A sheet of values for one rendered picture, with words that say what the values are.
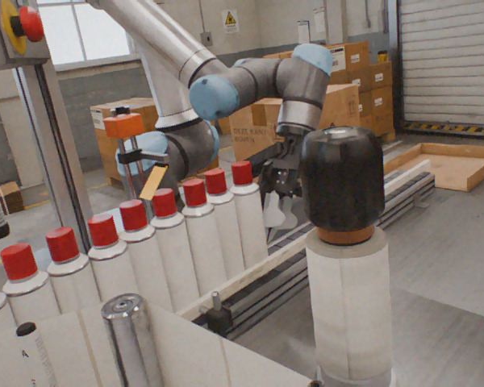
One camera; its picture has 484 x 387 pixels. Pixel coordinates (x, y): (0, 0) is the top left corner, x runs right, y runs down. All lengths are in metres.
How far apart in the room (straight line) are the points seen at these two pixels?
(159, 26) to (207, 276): 0.43
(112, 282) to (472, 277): 0.61
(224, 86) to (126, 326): 0.45
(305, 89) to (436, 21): 4.53
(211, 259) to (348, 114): 0.73
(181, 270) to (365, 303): 0.30
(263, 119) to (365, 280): 0.77
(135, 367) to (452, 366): 0.37
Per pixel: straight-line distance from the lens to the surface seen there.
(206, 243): 0.66
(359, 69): 4.65
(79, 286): 0.58
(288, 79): 0.80
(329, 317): 0.48
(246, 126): 1.21
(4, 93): 5.88
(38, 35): 0.55
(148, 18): 0.82
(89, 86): 6.14
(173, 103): 1.00
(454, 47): 5.19
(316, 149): 0.41
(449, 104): 5.29
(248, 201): 0.71
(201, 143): 1.02
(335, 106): 1.23
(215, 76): 0.73
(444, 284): 0.85
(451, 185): 1.30
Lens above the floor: 1.27
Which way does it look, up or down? 17 degrees down
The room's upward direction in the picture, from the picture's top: 9 degrees counter-clockwise
